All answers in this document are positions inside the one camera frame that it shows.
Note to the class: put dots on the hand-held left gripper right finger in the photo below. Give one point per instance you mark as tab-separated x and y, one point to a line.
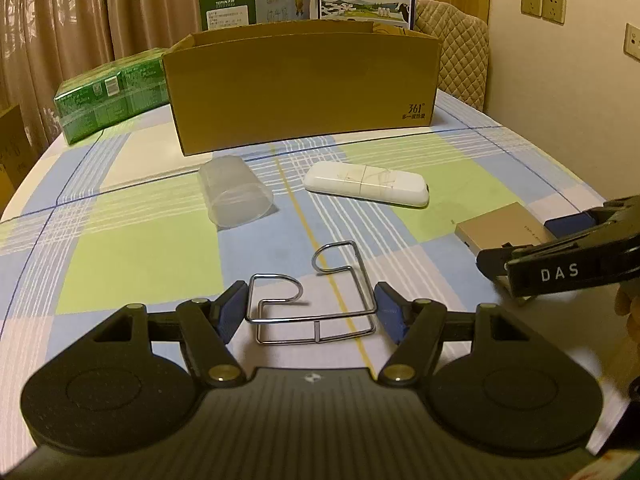
392	310

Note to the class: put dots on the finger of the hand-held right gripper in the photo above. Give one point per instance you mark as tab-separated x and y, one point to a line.
570	225
492	262

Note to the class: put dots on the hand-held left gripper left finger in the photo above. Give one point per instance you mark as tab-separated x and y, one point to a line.
230	310

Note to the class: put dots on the gold box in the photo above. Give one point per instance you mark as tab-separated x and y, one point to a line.
500	227

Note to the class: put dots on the cardboard box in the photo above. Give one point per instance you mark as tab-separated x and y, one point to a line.
300	95

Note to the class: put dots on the person's right hand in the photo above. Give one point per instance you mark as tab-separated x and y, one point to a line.
627	300

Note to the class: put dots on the checked tablecloth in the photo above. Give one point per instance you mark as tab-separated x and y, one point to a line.
140	250

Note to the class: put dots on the translucent plastic cup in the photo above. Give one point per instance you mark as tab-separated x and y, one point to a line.
232	195

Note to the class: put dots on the white oblong case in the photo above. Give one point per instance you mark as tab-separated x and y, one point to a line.
365	182

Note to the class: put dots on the beige quilted chair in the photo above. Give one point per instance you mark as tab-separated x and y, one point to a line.
460	50

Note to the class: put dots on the green shrink-wrapped carton pack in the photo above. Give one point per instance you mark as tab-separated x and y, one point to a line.
105	100

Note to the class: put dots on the brown cardboard piece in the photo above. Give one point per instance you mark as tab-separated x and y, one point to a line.
10	160

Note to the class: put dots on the green and white carton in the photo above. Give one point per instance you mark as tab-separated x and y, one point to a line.
225	7

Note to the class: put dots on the beige curtain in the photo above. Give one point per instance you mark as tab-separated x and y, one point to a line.
75	10

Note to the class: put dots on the beige wall socket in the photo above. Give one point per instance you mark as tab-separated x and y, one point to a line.
531	2
554	8

